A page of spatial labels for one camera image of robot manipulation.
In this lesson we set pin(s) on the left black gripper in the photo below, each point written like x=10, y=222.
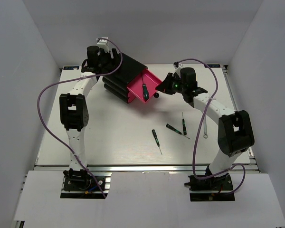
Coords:
x=113, y=62

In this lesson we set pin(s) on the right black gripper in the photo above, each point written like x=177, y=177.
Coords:
x=165, y=86

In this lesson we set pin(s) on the pink top drawer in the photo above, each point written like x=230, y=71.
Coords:
x=151, y=80

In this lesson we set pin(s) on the green handled large screwdriver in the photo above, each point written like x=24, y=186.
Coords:
x=145, y=90

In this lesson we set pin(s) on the black drawer cabinet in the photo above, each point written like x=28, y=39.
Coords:
x=118, y=82

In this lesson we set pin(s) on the small green black screwdriver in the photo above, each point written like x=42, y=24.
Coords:
x=156, y=140

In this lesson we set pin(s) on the silver wrench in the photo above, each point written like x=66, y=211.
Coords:
x=205, y=132

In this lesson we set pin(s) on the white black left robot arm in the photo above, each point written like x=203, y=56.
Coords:
x=73, y=108

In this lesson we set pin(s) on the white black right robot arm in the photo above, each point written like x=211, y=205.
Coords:
x=235, y=133

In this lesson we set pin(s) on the blue left table label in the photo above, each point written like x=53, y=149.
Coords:
x=70, y=67

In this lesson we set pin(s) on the blue table corner label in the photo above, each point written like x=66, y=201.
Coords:
x=213, y=65

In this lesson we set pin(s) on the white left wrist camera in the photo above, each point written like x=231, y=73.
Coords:
x=103, y=43

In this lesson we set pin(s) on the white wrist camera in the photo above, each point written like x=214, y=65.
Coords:
x=178, y=66
x=103, y=43

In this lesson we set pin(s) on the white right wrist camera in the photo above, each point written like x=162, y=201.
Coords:
x=178, y=66

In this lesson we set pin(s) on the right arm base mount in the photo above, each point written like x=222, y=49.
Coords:
x=210, y=190

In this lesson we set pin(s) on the aluminium table front rail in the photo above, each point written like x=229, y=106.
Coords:
x=142, y=168

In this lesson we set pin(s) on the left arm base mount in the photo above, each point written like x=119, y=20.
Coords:
x=81, y=185

